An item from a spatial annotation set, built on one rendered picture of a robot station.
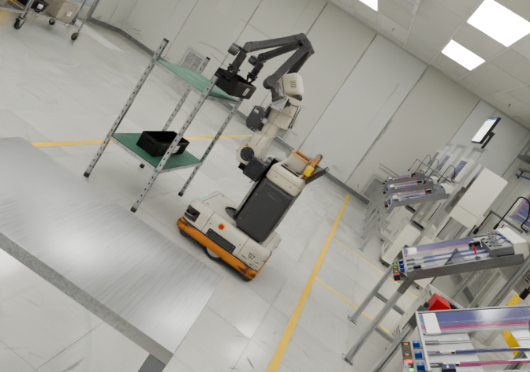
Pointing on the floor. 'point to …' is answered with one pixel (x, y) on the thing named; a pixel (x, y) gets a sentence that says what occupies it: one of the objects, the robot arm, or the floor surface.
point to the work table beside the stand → (99, 253)
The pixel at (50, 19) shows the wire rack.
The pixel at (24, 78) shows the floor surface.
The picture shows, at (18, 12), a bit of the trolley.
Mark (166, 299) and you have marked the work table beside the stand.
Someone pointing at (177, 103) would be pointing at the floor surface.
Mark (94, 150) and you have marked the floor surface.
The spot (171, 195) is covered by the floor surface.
